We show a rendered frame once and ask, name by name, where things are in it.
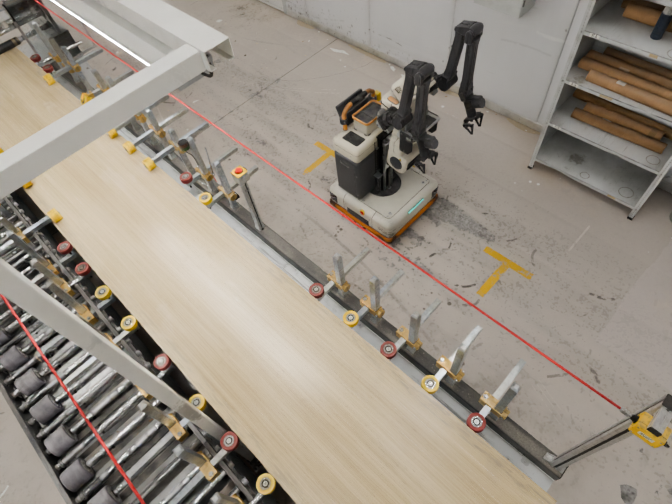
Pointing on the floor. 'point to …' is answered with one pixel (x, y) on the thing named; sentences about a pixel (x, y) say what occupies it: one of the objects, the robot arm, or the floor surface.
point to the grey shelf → (637, 41)
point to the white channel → (48, 139)
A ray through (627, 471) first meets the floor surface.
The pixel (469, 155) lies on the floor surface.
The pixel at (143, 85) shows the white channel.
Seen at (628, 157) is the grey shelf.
